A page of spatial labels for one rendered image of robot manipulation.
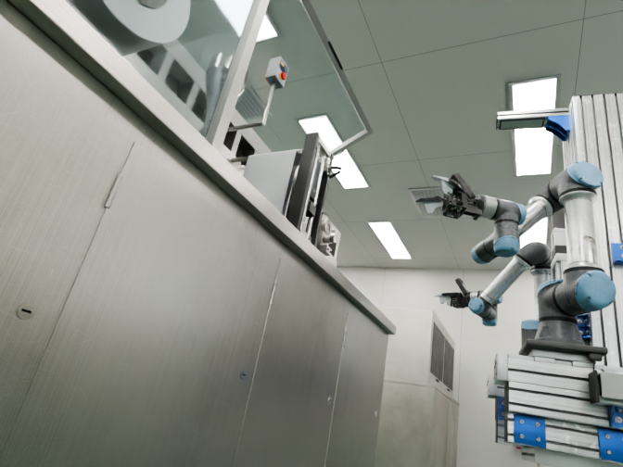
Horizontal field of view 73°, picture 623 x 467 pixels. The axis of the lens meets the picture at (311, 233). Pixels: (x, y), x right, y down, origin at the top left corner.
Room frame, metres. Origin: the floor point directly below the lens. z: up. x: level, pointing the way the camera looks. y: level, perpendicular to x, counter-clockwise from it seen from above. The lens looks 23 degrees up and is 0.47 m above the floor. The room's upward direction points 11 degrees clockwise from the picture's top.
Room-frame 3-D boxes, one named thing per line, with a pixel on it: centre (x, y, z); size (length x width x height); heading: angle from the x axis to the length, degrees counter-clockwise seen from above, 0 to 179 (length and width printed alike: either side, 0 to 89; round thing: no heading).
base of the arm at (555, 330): (1.38, -0.90, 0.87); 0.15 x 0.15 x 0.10
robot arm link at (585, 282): (1.25, -0.90, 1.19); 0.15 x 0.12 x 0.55; 3
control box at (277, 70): (1.28, 0.25, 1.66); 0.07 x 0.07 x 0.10; 60
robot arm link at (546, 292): (1.38, -0.90, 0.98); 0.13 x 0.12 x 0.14; 3
